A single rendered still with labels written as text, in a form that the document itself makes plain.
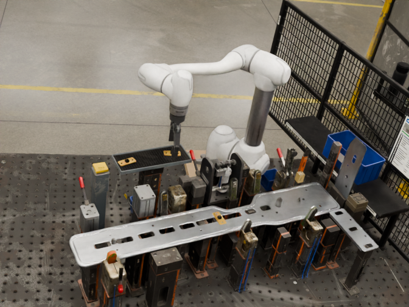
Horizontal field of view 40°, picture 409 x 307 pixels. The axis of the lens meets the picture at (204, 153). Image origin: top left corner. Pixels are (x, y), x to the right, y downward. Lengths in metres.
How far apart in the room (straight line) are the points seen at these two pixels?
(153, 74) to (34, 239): 1.03
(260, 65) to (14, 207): 1.48
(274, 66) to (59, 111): 2.70
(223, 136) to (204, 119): 1.99
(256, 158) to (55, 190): 1.14
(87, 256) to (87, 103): 2.97
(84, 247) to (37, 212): 0.67
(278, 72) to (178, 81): 0.60
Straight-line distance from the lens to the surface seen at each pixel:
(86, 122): 5.05
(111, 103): 5.33
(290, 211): 2.88
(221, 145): 3.30
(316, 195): 3.04
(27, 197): 3.24
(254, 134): 3.16
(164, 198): 2.66
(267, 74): 2.93
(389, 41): 5.37
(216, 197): 2.90
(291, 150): 2.94
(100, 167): 2.68
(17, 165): 3.43
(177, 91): 2.56
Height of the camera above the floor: 2.83
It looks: 36 degrees down
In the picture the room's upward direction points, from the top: 11 degrees clockwise
